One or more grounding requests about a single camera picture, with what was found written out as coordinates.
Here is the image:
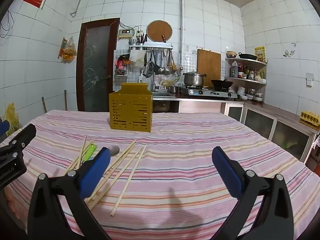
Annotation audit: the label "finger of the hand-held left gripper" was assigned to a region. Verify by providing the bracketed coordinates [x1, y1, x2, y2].
[0, 124, 37, 159]
[0, 120, 11, 138]

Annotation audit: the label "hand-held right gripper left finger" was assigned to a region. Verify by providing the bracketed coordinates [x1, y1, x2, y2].
[27, 147, 112, 240]

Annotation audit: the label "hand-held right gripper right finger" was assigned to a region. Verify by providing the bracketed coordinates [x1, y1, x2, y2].
[209, 146, 294, 240]

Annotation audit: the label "green frog handle utensil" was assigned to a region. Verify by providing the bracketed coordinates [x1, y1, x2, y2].
[80, 142, 97, 167]

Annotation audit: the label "wooden chopstick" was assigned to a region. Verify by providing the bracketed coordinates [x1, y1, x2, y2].
[84, 140, 136, 202]
[78, 135, 87, 168]
[110, 145, 147, 217]
[63, 142, 94, 176]
[88, 146, 144, 210]

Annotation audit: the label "metal spoon with blue handle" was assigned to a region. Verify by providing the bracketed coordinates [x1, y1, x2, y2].
[107, 145, 121, 157]

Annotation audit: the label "yellow slotted utensil holder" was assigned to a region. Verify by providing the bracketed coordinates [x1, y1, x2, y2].
[108, 82, 153, 133]

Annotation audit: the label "yellow plastic bag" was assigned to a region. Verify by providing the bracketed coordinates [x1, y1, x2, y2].
[2, 102, 20, 135]

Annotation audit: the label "pink striped tablecloth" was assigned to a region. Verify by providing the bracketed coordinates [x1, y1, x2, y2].
[0, 109, 314, 240]

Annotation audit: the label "steel gas stove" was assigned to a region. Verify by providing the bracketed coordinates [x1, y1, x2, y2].
[185, 86, 238, 99]

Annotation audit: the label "black wok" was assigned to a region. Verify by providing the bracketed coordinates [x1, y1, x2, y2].
[210, 79, 234, 92]

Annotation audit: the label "hanging plastic bag of oranges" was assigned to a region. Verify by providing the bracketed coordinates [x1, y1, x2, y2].
[60, 37, 77, 63]

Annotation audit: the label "colourful hanging card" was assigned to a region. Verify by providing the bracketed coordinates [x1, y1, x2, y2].
[59, 38, 67, 59]

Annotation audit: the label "yellow egg carton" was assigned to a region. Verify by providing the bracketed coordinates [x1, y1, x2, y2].
[300, 110, 320, 127]

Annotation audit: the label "steel stockpot with lid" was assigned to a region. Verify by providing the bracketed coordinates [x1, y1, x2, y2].
[182, 71, 207, 87]

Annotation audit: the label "steel sink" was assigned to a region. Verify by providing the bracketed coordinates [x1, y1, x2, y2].
[151, 91, 179, 99]

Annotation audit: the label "row of condiment bottles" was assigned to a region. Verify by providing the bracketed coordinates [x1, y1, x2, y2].
[238, 62, 266, 80]

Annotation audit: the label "brown door with frosted glass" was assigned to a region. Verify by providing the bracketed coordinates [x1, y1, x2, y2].
[76, 18, 120, 112]

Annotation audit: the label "rectangular wooden cutting board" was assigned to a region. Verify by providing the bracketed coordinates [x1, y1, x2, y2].
[197, 49, 222, 87]

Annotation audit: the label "red and pink hanging items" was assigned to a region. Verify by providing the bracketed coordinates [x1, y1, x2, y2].
[115, 54, 130, 70]

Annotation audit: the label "steel corner shelf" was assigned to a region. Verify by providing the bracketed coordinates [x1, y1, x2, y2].
[224, 57, 267, 102]

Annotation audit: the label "hanging white cloth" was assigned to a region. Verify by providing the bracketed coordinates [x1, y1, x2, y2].
[130, 50, 146, 67]

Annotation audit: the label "row of hanging kitchen tools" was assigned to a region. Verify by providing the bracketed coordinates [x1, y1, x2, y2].
[149, 49, 178, 75]

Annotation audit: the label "white meter box red display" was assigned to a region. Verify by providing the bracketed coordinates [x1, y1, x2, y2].
[117, 29, 135, 40]

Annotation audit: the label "round wooden board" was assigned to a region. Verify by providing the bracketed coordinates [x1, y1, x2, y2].
[146, 20, 173, 42]

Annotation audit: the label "black wall cables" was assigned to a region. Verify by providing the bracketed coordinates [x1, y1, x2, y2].
[0, 10, 15, 39]

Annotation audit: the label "black pan with handles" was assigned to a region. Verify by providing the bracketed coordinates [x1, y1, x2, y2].
[238, 52, 258, 61]

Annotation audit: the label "yellow wall poster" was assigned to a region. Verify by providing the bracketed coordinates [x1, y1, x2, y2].
[254, 46, 266, 63]

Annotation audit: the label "metal wall rack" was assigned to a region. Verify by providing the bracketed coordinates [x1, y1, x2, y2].
[129, 44, 173, 51]

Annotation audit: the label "grey wall pipe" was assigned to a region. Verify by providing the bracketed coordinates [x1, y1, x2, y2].
[70, 0, 183, 67]

